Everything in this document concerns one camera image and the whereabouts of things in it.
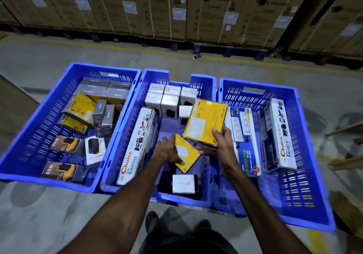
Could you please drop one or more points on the person's left hand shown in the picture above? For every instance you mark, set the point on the person's left hand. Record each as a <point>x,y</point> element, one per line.
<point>166,152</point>

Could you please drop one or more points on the person's right hand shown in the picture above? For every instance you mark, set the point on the person's right hand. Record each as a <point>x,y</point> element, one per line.
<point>227,154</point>

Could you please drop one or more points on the person's left thumb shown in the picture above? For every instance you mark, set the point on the person's left thumb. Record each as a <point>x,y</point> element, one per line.
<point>178,160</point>

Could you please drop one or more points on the person's right thumb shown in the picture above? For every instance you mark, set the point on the person's right thumb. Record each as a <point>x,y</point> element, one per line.
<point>216,135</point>

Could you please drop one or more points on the large yellow box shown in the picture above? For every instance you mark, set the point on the large yellow box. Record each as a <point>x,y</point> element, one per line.
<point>202,121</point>

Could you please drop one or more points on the person's left forearm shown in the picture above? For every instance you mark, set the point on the person's left forearm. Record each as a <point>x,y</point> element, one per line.
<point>122,205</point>

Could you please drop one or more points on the person's right forearm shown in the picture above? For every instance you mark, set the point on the person's right forearm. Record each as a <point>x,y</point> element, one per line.
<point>261,211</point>

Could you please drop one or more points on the single white square box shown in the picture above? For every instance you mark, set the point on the single white square box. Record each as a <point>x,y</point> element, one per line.
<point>183,184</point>

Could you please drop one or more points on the blue extension socket box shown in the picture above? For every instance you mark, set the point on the blue extension socket box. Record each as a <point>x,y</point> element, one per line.
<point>245,131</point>

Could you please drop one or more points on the blue plastic crate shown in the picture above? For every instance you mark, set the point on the blue plastic crate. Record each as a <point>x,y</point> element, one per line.
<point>36,137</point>
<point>167,126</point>
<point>309,177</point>

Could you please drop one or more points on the long white extension board box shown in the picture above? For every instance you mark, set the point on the long white extension board box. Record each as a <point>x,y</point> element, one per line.
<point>136,148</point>
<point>279,137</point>

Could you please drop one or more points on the cluster of white adapter boxes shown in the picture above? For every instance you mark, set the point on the cluster of white adapter boxes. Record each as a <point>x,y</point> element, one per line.
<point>169,103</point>

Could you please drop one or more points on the person's black left shoe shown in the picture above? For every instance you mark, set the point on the person's black left shoe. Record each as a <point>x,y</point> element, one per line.
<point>151,222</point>

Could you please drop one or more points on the person's black shoe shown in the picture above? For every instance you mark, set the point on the person's black shoe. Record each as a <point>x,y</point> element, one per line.
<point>203,224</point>
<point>151,222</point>

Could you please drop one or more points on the person's black right shoe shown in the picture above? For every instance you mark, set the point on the person's black right shoe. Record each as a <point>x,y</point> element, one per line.
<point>203,224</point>

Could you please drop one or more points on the small grey upright box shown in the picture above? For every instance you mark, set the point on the small grey upright box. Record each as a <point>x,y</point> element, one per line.
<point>103,131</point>
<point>108,116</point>
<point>99,113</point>

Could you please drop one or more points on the small dark floor object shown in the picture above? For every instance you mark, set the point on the small dark floor object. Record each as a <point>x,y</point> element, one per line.
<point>197,56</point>

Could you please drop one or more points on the person's dark trousers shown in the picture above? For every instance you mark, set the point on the person's dark trousers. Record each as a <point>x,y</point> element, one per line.
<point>187,242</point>

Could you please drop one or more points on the white charger box black print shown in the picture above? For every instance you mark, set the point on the white charger box black print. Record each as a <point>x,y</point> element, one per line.
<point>95,150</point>

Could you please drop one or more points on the dark blue pallets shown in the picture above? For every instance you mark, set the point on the dark blue pallets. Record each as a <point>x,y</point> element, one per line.
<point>229,50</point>

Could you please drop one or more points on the flat grey box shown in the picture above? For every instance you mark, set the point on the flat grey box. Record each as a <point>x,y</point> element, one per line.
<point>116,93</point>
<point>92,90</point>
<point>95,81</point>
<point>120,84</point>

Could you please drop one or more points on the black orange charger box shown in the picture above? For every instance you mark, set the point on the black orange charger box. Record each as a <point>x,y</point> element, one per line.
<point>62,171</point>
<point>66,144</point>

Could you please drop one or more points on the brown cardboard scrap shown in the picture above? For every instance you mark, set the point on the brown cardboard scrap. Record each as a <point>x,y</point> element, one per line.
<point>346,163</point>
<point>350,214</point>
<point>347,129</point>

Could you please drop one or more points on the row of large cardboard cartons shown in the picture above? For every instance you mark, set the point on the row of large cardboard cartons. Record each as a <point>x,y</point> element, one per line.
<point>158,4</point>

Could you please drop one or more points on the dark metal rack post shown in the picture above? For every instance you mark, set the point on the dark metal rack post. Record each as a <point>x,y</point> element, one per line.
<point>309,15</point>

